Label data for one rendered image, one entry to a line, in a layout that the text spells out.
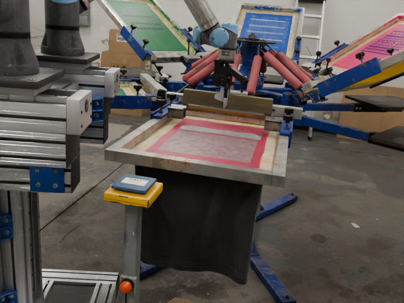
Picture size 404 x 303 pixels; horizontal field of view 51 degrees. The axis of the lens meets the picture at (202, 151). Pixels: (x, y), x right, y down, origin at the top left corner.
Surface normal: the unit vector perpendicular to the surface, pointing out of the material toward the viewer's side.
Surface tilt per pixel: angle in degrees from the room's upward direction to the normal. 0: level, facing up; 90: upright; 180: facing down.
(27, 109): 90
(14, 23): 90
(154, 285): 0
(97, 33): 90
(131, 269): 90
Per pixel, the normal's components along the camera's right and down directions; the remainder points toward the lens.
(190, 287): 0.08, -0.95
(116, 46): -0.11, 0.29
